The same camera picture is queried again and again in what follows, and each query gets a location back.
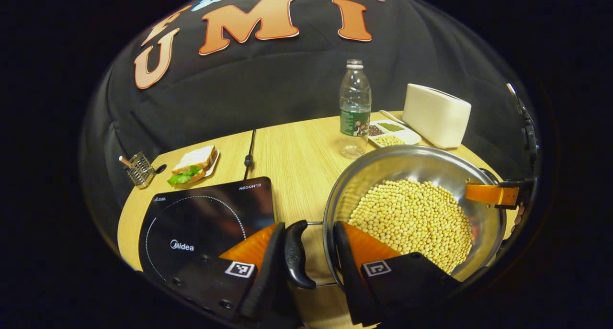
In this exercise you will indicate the pile of soybeans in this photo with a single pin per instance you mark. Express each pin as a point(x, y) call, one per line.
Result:
point(412, 219)

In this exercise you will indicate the clear plastic water bottle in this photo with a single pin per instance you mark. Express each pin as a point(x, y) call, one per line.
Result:
point(355, 108)

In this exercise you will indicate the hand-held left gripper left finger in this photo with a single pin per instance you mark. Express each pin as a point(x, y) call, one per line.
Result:
point(266, 271)

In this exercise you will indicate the black induction cooktop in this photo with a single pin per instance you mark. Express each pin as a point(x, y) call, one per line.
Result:
point(201, 219)

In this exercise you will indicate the sandwich with lettuce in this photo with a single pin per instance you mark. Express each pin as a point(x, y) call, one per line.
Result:
point(194, 161)

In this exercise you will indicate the white divided dish of beans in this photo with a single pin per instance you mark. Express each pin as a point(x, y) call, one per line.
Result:
point(392, 135)

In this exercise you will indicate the white toaster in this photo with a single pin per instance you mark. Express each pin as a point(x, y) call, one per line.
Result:
point(436, 116)

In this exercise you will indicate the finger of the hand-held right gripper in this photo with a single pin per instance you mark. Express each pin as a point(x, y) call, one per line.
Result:
point(488, 194)

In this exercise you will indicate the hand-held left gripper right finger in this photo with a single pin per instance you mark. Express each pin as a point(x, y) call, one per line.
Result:
point(347, 266)

